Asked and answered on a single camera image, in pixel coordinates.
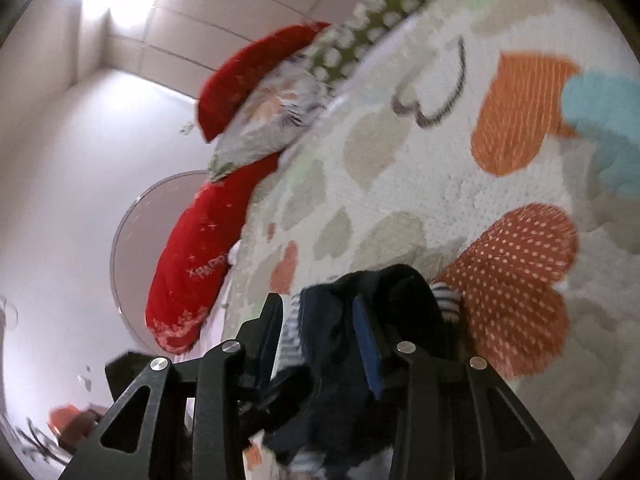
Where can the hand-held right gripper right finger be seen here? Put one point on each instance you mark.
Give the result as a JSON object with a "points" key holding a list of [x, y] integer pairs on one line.
{"points": [[369, 350]]}

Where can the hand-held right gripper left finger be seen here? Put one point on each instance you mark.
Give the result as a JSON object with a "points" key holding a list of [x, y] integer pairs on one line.
{"points": [[217, 400]]}

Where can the navy striped pants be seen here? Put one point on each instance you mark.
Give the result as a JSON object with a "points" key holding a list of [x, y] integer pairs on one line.
{"points": [[335, 355]]}

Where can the white bed sheet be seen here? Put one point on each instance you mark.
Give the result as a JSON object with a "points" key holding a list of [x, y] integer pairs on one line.
{"points": [[227, 300]]}

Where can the orange object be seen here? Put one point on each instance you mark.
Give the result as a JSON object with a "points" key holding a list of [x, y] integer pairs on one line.
{"points": [[70, 422]]}

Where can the long red printed pillow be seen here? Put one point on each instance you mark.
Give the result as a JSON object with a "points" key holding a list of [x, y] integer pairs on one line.
{"points": [[200, 240]]}

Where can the heart patchwork quilt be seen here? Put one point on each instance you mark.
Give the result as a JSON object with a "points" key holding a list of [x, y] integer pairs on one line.
{"points": [[400, 160]]}

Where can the grey floral pillow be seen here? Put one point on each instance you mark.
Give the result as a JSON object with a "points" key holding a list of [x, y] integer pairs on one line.
{"points": [[265, 120]]}

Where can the plain red pillow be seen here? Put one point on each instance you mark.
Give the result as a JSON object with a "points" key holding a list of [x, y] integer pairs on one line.
{"points": [[235, 75]]}

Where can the olive shell print bolster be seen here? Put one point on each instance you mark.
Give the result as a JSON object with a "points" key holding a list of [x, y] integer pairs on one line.
{"points": [[360, 35]]}

